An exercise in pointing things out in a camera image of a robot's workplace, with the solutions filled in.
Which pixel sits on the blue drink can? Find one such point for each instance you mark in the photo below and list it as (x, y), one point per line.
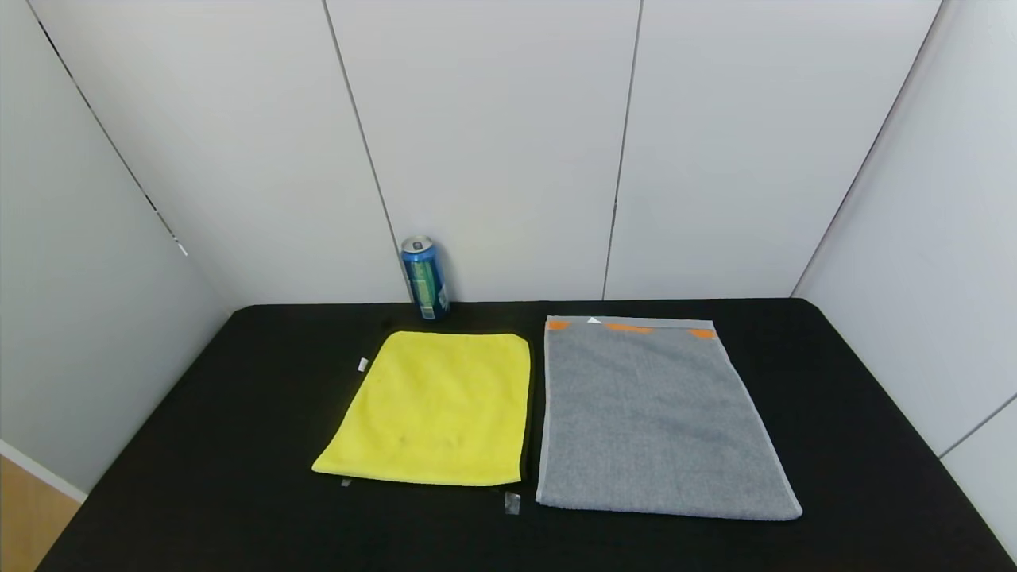
(425, 278)

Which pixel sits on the black table cloth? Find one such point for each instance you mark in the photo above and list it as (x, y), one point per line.
(238, 445)

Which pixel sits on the yellow microfibre towel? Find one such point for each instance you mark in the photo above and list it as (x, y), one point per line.
(437, 405)

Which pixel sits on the grey terry towel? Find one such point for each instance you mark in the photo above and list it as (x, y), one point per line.
(659, 421)

